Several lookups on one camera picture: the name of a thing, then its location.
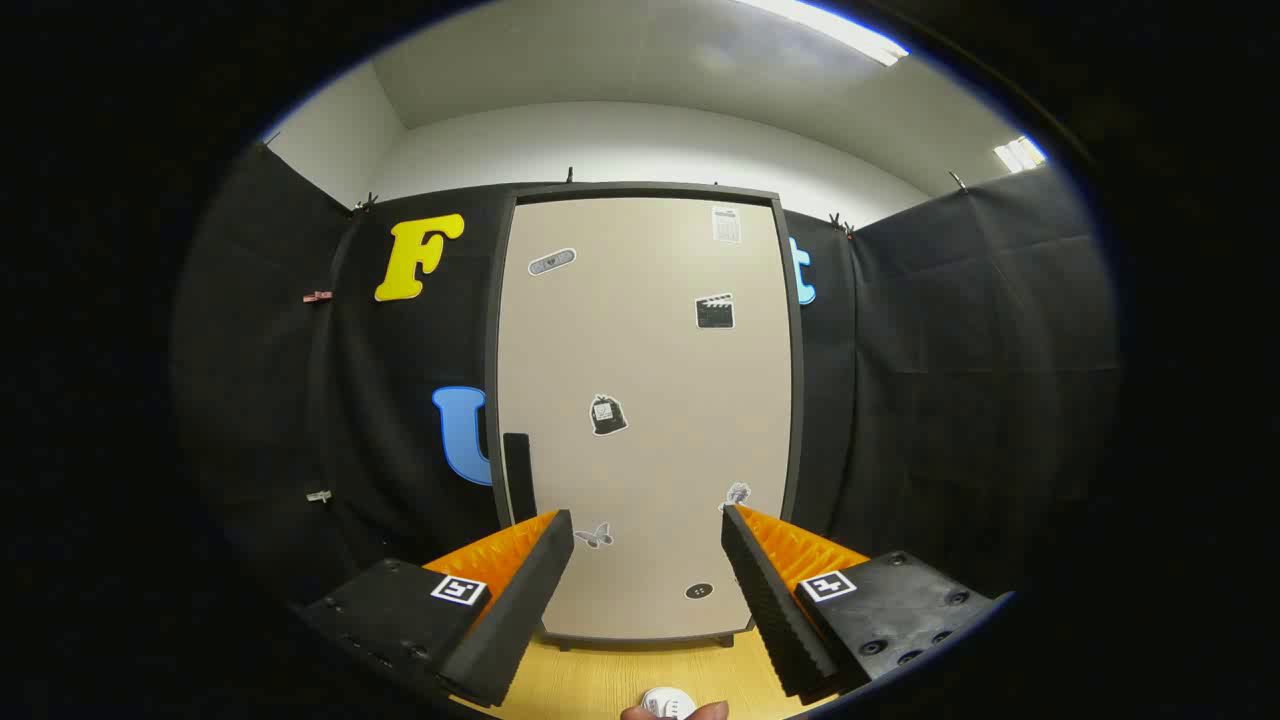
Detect white shoe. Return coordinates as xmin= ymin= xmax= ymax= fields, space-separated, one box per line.
xmin=641 ymin=686 xmax=698 ymax=719

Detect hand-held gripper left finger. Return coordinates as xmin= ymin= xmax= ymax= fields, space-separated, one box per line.
xmin=298 ymin=509 xmax=576 ymax=709

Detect black door handle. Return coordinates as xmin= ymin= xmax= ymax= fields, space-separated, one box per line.
xmin=503 ymin=433 xmax=538 ymax=524

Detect small ceiling light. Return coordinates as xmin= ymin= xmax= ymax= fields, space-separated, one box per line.
xmin=993 ymin=135 xmax=1048 ymax=173

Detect long ceiling light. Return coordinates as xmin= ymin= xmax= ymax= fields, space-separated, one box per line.
xmin=735 ymin=0 xmax=911 ymax=67

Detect grey shoe cabinet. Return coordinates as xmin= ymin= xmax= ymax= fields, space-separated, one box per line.
xmin=485 ymin=182 xmax=806 ymax=652

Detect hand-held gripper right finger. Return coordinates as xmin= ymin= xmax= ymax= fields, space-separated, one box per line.
xmin=720 ymin=503 xmax=1009 ymax=701

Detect black backdrop cloth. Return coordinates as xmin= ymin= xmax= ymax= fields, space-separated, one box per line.
xmin=170 ymin=140 xmax=1121 ymax=621

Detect beige shoe cabinet door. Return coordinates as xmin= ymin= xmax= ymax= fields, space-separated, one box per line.
xmin=497 ymin=197 xmax=794 ymax=641

